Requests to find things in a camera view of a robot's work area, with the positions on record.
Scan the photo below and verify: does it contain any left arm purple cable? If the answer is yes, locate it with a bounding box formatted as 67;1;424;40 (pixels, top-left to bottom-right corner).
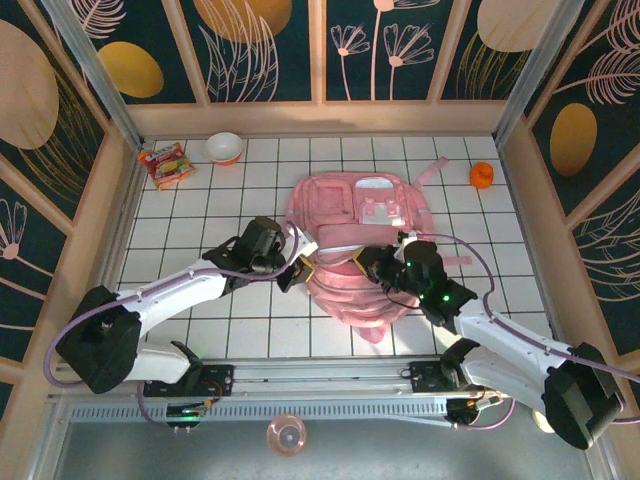
43;227;304;432

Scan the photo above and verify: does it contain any grey slotted cable duct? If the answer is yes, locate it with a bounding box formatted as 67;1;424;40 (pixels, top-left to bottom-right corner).
69;399;454;427

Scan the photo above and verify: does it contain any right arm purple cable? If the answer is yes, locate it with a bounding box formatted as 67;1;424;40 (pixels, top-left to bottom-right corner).
409;232;640;432

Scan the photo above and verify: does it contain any pink plastic cup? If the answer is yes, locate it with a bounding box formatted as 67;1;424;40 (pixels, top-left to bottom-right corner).
265;413;307;457

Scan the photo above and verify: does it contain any orange toy fruit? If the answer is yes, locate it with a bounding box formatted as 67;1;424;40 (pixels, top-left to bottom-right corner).
468;161;496;190

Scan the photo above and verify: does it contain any white and orange bowl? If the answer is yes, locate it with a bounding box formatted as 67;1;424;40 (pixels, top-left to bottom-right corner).
204;131;245;167

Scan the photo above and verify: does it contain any orange snack packet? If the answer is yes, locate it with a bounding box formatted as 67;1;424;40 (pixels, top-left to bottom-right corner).
137;141;199;192

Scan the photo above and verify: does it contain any aluminium frame post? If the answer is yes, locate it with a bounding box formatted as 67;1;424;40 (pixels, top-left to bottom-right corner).
39;0;147;151
492;0;586;144

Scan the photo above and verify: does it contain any metal base rail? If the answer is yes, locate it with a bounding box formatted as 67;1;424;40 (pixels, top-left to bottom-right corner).
47;357;551;401

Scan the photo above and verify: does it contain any pink backpack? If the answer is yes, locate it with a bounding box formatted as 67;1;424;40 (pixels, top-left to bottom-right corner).
285;155;474;346

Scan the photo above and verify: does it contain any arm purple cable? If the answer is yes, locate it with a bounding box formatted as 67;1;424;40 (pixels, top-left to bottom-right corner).
409;232;640;432
43;227;304;432

